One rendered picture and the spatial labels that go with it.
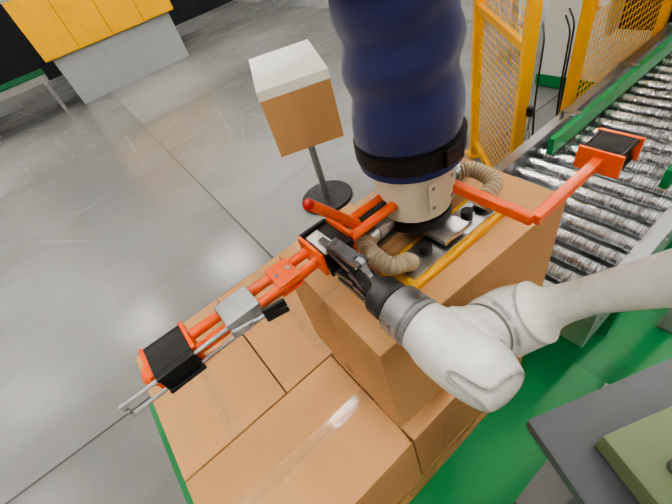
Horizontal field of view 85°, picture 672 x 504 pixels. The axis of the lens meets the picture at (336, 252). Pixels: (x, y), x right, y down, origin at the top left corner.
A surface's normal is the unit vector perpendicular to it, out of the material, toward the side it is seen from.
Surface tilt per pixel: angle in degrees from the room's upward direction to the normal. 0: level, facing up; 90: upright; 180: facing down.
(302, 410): 0
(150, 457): 0
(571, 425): 0
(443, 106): 79
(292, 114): 90
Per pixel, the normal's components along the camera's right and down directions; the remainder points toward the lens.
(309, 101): 0.23, 0.66
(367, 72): -0.58, 0.48
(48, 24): 0.59, 0.48
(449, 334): -0.36, -0.58
